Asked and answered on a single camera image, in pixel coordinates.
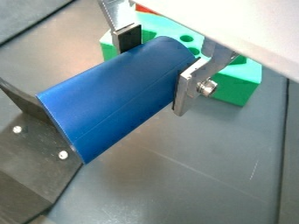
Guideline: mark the blue oval cylinder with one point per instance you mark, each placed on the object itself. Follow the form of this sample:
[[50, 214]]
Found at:
[[99, 105]]

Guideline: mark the green shape sorter block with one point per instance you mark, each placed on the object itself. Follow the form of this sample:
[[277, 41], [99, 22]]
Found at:
[[238, 79]]

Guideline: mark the black curved fixture stand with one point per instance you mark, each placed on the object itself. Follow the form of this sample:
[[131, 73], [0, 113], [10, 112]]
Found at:
[[38, 163]]

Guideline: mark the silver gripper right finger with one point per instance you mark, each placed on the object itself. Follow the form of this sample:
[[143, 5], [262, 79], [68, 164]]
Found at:
[[194, 82]]

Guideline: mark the red rectangular block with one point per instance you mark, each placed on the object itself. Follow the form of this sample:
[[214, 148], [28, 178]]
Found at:
[[143, 9]]

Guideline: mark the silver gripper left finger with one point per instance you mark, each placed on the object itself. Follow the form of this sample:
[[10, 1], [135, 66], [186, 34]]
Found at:
[[126, 29]]

